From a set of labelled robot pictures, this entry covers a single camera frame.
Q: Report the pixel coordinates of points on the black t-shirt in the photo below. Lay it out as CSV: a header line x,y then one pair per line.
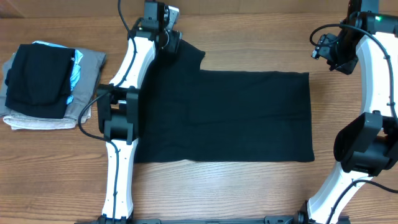
x,y
188,113

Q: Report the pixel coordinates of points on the folded black garment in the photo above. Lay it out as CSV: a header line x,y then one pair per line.
x,y
38,83

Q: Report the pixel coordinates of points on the folded beige garment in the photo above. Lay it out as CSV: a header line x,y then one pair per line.
x,y
18,120

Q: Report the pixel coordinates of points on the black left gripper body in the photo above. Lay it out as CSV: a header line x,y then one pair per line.
x,y
171,39

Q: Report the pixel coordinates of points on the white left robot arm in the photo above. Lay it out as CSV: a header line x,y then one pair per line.
x,y
118,113

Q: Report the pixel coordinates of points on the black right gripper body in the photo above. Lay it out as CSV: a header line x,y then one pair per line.
x,y
346,58

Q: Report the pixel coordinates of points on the folded grey garment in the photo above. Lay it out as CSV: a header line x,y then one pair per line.
x,y
90,71

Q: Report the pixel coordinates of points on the folded light blue garment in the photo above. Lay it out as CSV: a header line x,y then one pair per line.
x,y
75,74

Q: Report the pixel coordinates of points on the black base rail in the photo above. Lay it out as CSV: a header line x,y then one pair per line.
x,y
284,219

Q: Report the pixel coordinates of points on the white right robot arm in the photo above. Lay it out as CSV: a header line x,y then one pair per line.
x,y
368,145

